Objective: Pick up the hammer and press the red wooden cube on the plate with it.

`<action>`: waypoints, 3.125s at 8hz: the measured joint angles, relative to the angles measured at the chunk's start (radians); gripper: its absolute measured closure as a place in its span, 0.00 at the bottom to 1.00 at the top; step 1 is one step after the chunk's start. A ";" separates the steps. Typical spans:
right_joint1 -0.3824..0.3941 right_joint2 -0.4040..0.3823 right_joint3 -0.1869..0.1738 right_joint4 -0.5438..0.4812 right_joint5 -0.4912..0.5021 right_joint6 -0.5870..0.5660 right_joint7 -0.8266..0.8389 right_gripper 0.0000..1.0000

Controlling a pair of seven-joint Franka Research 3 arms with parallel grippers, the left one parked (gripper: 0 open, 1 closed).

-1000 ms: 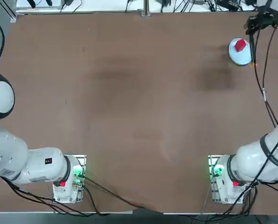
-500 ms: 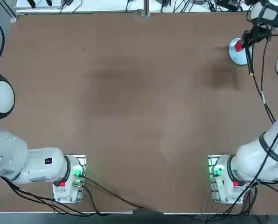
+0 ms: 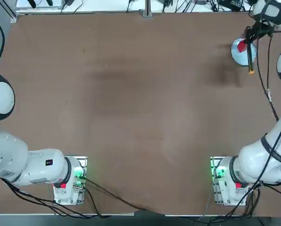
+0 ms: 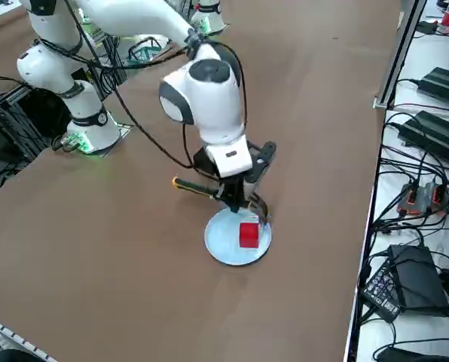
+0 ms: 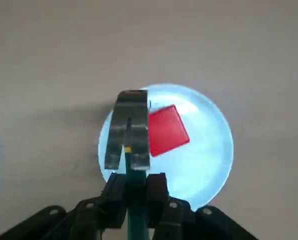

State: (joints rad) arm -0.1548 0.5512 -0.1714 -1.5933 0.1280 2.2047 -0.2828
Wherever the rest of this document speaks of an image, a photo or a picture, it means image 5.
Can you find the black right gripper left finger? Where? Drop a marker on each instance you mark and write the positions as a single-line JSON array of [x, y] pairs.
[[106, 207]]

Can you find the white round plate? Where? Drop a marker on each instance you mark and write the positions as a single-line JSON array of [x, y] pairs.
[[204, 160]]

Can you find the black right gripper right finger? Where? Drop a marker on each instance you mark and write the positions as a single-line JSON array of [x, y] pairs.
[[164, 205]]

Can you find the red wooden cube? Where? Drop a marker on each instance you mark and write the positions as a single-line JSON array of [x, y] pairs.
[[167, 131]]

